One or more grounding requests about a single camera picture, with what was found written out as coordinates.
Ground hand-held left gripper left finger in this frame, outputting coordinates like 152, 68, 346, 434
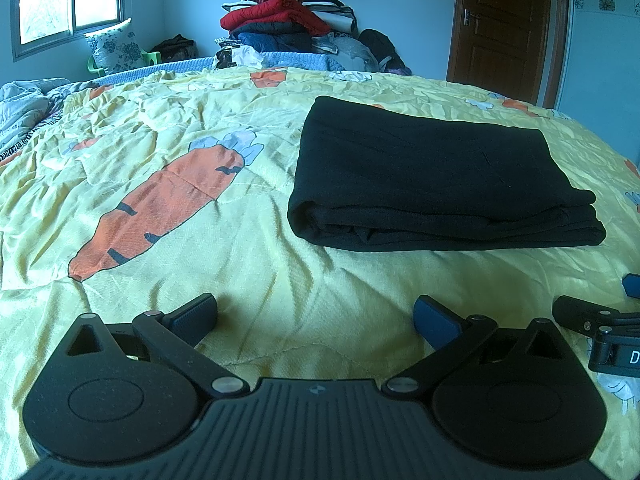
54, 292, 251, 402

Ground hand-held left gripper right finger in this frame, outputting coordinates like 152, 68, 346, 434
382, 295, 574, 402

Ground black pants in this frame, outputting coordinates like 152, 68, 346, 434
287, 95, 608, 254

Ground yellow carrot print bedsheet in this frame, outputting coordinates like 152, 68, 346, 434
0, 67, 640, 480

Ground blue quilted mattress pad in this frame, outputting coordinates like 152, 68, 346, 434
94, 51, 352, 87

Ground green plastic chair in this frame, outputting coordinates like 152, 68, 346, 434
87, 49, 161, 79

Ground light blue patterned quilt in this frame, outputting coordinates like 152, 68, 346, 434
0, 78, 103, 162

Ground dark bag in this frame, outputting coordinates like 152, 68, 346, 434
150, 34, 199, 64

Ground black backpack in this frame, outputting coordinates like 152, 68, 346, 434
357, 28, 412, 76

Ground floral print pillow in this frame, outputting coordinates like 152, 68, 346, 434
83, 17, 147, 79

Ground brown wooden door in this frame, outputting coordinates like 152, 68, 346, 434
446, 0, 572, 109

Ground pile of folded clothes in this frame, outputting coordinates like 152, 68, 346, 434
215, 0, 382, 74

